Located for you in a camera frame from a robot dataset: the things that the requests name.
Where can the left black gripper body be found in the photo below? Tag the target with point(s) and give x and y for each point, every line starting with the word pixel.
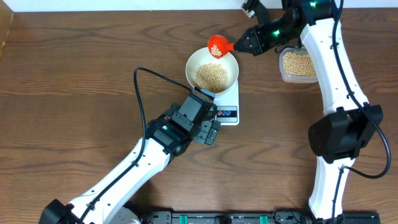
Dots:
pixel 202 132

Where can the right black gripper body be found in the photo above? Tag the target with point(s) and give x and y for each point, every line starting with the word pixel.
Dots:
pixel 273 34

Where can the red plastic measuring scoop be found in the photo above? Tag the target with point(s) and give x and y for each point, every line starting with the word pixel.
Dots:
pixel 218 46

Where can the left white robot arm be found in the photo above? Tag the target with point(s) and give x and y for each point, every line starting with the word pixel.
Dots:
pixel 164 138

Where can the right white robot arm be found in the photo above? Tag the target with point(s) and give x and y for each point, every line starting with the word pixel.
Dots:
pixel 349 121

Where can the white digital kitchen scale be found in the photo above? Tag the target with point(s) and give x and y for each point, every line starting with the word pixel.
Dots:
pixel 227 106

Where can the soybeans in bowl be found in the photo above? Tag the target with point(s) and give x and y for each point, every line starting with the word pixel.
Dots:
pixel 212 77

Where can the white round bowl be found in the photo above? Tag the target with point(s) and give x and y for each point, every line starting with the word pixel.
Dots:
pixel 203 56

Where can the clear plastic container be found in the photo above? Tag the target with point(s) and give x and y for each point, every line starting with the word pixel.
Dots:
pixel 290 78

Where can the pile of soybeans in container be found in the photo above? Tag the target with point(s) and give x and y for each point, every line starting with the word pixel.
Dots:
pixel 298 65

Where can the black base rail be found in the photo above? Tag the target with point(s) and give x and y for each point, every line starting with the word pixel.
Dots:
pixel 283 216

